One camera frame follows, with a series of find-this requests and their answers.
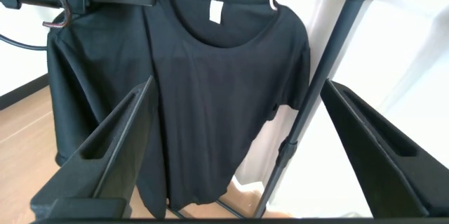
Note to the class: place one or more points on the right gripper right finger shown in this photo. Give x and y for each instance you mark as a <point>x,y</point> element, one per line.
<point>393,182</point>

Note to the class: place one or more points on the black clothes rack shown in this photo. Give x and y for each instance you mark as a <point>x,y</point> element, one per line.
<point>329,52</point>

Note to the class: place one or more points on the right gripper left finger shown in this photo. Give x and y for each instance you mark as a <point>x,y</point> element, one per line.
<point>87,182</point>

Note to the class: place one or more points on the black garment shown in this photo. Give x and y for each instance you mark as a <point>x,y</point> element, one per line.
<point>210,111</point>

